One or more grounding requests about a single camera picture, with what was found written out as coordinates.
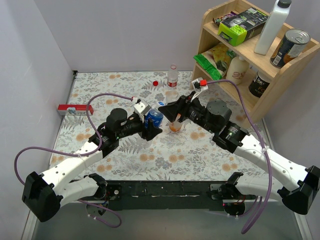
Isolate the clear jar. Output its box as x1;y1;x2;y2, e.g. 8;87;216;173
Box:
165;90;180;104

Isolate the blue label water bottle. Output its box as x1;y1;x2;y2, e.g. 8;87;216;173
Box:
136;108;165;148

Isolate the orange juice bottle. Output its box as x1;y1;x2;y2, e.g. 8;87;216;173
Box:
169;114;182;132

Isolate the red bottle cap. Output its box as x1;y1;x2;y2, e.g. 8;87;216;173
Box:
152;81;159;87

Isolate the red label water bottle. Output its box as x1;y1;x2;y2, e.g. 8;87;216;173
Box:
167;64;179;88

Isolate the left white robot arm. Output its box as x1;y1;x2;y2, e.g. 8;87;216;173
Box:
22;103;162;222

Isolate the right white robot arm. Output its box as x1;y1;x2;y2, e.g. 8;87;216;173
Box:
158;95;320;215

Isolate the cream round bottle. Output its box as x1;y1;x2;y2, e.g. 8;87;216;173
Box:
225;56;250;85

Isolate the white tall bottle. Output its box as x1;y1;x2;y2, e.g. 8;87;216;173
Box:
254;0;292;55

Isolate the green chip bag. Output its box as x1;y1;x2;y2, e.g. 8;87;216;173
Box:
193;42;237;80

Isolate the wooden shelf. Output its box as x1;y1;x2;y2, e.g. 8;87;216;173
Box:
197;0;320;123

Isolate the black jar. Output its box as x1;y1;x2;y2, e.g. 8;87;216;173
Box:
248;71;271;98

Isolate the red toothpaste box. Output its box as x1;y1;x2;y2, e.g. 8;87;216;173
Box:
57;104;87;116

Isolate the green black box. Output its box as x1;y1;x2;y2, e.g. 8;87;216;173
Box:
218;7;269;47

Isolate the snack packet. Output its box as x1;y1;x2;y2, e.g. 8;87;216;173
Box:
212;11;237;26

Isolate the tin can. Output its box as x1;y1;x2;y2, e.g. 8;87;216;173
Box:
270;28;311;68

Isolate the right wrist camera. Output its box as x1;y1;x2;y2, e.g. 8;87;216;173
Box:
191;77;209;101

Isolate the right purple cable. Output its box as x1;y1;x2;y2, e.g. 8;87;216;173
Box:
206;79;273;235

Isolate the purple cable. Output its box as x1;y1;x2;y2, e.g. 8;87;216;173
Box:
206;79;273;235
14;93;138;228

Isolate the black base frame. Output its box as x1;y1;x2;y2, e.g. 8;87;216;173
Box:
85;173;256;216

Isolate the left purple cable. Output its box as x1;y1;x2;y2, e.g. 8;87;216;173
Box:
14;93;138;228

